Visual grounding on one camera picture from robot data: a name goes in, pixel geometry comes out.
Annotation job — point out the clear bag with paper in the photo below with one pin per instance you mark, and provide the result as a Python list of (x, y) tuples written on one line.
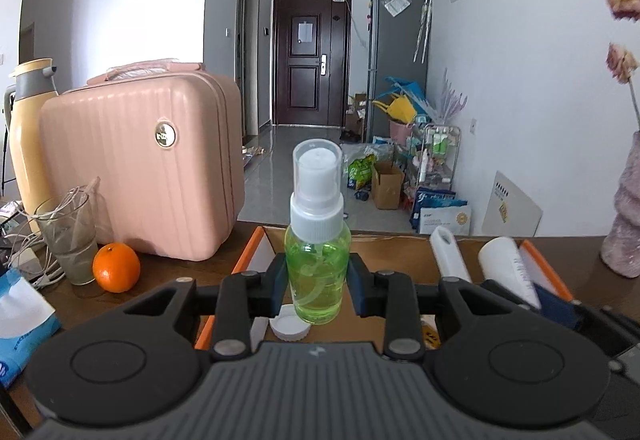
[(396, 3)]

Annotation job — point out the blue paper pack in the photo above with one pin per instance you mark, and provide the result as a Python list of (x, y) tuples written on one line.
[(434, 199)]

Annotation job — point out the grey side door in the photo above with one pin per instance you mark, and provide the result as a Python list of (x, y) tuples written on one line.
[(247, 60)]

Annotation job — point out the white bottle cap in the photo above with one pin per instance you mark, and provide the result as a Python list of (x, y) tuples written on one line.
[(286, 325)]

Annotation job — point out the white slim bottle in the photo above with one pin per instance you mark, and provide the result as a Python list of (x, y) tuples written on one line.
[(447, 250)]

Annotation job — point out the white folded umbrella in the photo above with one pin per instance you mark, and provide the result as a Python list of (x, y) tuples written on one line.
[(424, 25)]

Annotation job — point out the blue tissue pack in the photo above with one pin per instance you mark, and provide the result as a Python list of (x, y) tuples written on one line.
[(25, 340)]

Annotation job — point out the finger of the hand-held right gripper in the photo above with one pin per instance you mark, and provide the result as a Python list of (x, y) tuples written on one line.
[(520, 307), (557, 307)]

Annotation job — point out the white flat box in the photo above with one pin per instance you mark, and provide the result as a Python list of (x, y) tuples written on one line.
[(445, 220)]

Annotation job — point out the white printed cosmetic tube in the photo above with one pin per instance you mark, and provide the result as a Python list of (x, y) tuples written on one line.
[(507, 265)]

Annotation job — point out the pink plastic bucket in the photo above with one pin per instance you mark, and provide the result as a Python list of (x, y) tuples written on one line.
[(400, 132)]

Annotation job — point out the clear plastic floor bag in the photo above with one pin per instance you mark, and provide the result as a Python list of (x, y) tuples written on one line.
[(382, 152)]

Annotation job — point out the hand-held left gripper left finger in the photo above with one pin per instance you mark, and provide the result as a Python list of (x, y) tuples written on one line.
[(280, 285)]

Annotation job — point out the green spray bottle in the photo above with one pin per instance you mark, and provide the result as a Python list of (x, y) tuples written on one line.
[(316, 265)]

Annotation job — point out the small brown carton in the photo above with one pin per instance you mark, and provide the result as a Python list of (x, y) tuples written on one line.
[(387, 190)]

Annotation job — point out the orange fruit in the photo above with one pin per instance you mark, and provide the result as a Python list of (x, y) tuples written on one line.
[(116, 268)]

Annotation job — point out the clear drinking glass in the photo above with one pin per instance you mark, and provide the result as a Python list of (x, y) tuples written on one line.
[(70, 250)]

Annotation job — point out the blue plastic stools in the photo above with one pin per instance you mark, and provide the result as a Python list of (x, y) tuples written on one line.
[(407, 87)]

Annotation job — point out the cardboard box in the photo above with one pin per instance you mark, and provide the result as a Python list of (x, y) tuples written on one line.
[(395, 252)]

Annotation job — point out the pink ribbed suitcase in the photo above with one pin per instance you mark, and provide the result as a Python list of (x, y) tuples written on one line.
[(130, 180)]

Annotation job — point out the grey refrigerator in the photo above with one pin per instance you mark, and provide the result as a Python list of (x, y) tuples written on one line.
[(395, 50)]

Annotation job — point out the dark brown entrance door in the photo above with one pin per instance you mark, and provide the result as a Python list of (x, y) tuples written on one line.
[(305, 85)]

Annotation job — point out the stacked brown cartons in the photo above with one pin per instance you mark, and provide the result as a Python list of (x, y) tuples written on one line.
[(356, 112)]

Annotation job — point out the yellow thermos jug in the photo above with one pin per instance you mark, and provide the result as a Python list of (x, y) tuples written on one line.
[(30, 145)]

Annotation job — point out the white leaning board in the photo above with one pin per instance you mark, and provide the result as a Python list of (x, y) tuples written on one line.
[(515, 207)]

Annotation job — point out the purple dried grass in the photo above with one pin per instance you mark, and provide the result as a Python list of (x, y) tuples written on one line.
[(450, 102)]

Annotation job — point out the green printed bag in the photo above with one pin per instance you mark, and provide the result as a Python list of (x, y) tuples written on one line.
[(361, 172)]

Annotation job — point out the dark shoes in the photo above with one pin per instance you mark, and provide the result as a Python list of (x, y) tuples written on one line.
[(350, 136)]

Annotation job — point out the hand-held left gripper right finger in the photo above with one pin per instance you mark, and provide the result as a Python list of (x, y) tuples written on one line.
[(356, 287)]

